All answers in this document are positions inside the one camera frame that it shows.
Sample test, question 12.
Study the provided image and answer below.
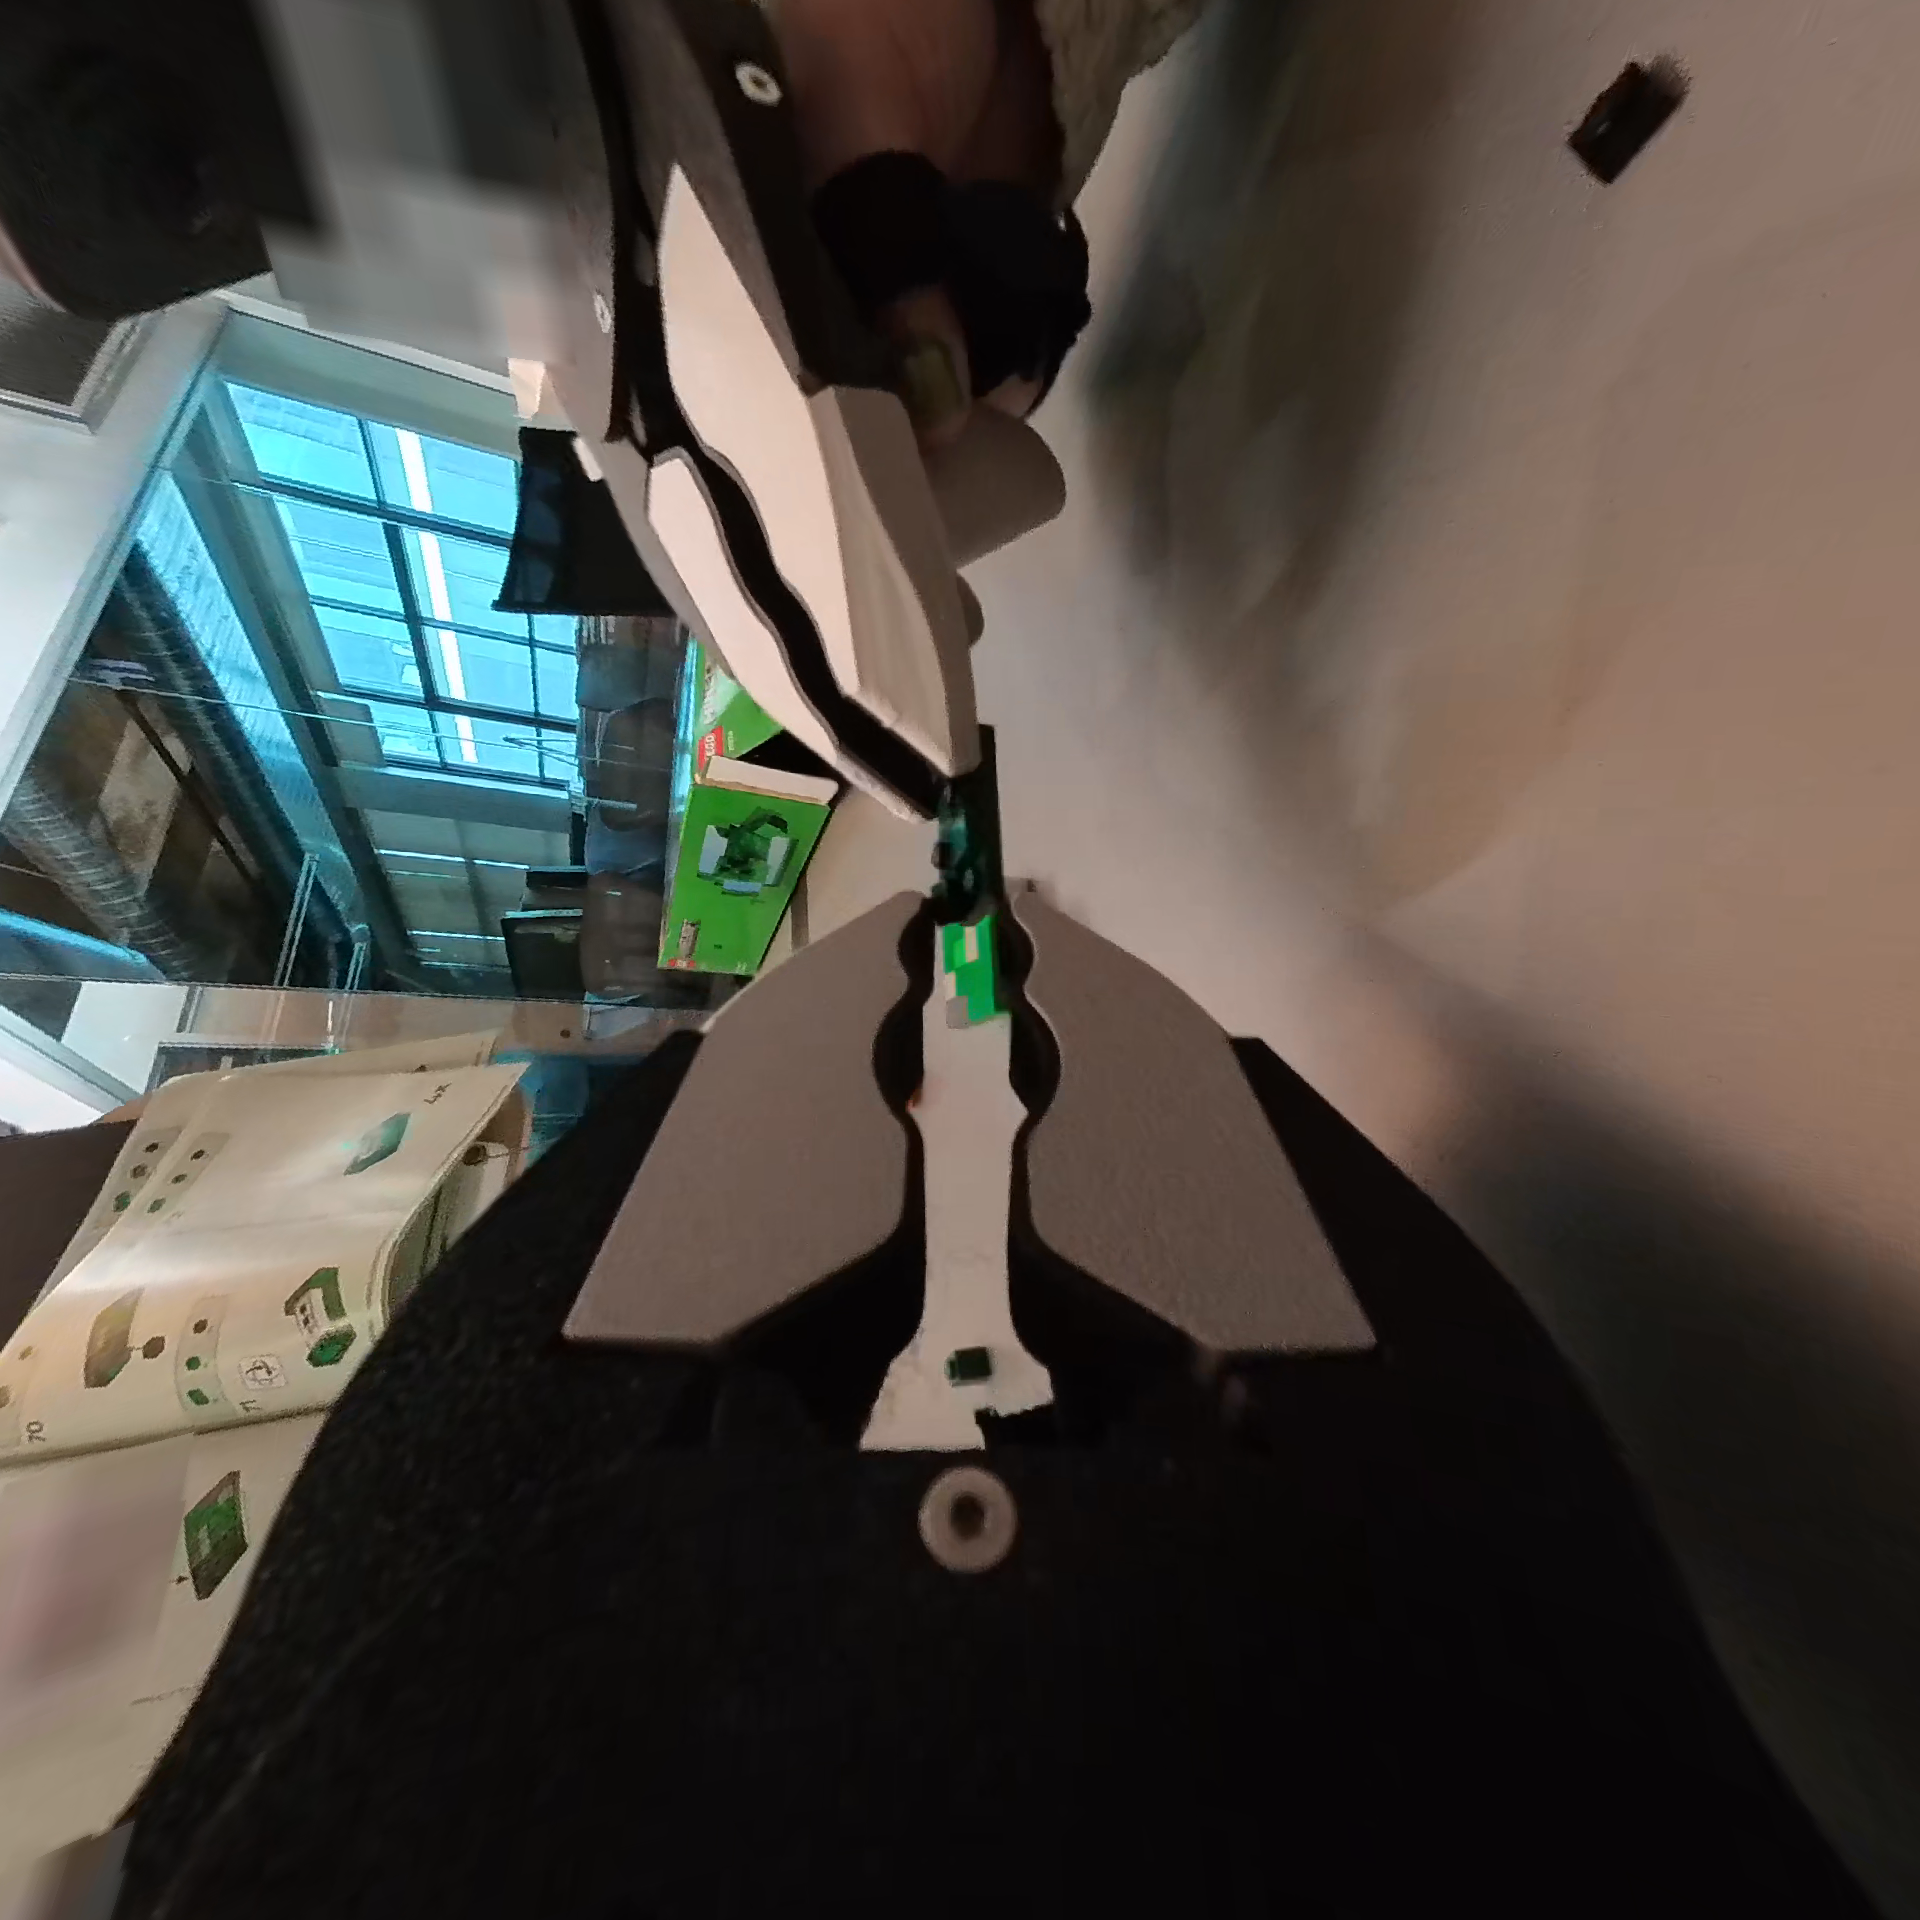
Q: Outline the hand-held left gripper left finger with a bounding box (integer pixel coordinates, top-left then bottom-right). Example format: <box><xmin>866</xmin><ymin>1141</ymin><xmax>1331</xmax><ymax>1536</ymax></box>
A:
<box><xmin>561</xmin><ymin>884</ymin><xmax>941</xmax><ymax>1347</ymax></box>

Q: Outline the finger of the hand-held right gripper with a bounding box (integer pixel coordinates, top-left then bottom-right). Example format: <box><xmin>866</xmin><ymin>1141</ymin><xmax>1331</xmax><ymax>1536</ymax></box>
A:
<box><xmin>643</xmin><ymin>163</ymin><xmax>941</xmax><ymax>823</ymax></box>
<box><xmin>817</xmin><ymin>387</ymin><xmax>989</xmax><ymax>777</ymax></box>

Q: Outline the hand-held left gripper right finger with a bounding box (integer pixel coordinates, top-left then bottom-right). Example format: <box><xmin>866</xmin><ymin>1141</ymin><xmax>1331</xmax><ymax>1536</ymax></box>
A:
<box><xmin>1007</xmin><ymin>882</ymin><xmax>1378</xmax><ymax>1354</ymax></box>

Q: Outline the dark green lego plate assembly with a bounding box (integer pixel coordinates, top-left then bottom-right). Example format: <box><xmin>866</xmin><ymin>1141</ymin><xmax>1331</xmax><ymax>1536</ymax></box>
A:
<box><xmin>926</xmin><ymin>726</ymin><xmax>1004</xmax><ymax>921</ymax></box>

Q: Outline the bright green lego block assembly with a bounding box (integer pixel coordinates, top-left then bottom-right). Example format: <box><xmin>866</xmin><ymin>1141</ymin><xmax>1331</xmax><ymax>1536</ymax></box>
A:
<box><xmin>933</xmin><ymin>910</ymin><xmax>1008</xmax><ymax>1043</ymax></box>

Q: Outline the small black lego piece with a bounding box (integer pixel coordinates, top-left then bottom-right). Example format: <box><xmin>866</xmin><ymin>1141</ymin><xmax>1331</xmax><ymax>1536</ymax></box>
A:
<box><xmin>1563</xmin><ymin>54</ymin><xmax>1685</xmax><ymax>185</ymax></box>

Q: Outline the green and red lego box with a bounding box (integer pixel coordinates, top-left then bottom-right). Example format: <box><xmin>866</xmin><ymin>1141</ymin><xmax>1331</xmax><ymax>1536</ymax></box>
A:
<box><xmin>685</xmin><ymin>640</ymin><xmax>788</xmax><ymax>784</ymax></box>

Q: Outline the green lego set box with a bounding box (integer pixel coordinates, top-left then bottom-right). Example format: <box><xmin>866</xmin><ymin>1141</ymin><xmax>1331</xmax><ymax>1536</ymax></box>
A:
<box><xmin>657</xmin><ymin>754</ymin><xmax>837</xmax><ymax>981</ymax></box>

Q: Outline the lego instruction booklet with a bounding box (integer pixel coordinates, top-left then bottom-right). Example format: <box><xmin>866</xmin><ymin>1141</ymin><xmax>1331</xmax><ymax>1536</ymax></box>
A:
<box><xmin>0</xmin><ymin>1027</ymin><xmax>534</xmax><ymax>1852</ymax></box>

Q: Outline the person's right hand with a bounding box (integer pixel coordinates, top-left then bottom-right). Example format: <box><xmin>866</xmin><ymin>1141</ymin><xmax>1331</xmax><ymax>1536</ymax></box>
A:
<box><xmin>778</xmin><ymin>0</ymin><xmax>1073</xmax><ymax>447</ymax></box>

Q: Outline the black monitor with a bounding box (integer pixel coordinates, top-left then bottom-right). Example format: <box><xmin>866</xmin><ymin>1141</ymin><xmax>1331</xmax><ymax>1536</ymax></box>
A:
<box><xmin>492</xmin><ymin>425</ymin><xmax>679</xmax><ymax>616</ymax></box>

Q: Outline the large window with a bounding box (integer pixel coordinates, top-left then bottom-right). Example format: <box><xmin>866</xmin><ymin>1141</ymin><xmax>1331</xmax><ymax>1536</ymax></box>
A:
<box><xmin>0</xmin><ymin>299</ymin><xmax>591</xmax><ymax>1043</ymax></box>

